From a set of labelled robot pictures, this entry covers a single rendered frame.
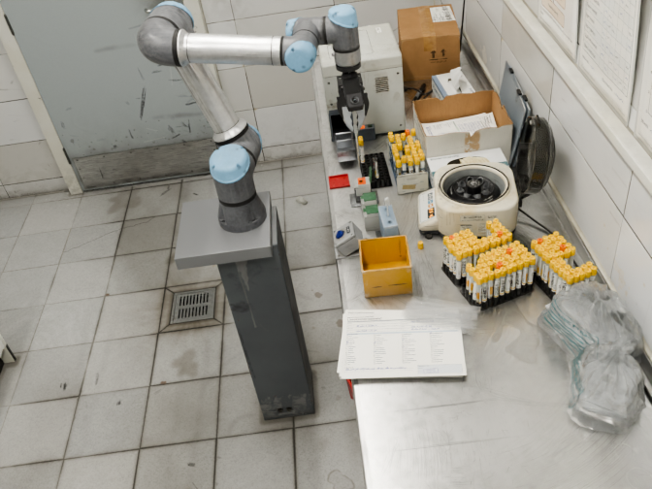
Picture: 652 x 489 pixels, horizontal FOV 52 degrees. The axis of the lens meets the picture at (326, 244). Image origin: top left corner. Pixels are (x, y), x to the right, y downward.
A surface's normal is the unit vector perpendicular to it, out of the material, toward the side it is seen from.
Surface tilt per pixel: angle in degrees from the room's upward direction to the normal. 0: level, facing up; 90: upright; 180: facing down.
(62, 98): 90
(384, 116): 90
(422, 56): 91
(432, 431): 0
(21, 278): 0
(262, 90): 90
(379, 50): 0
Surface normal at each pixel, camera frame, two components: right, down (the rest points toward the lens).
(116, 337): -0.12, -0.75
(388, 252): 0.02, 0.65
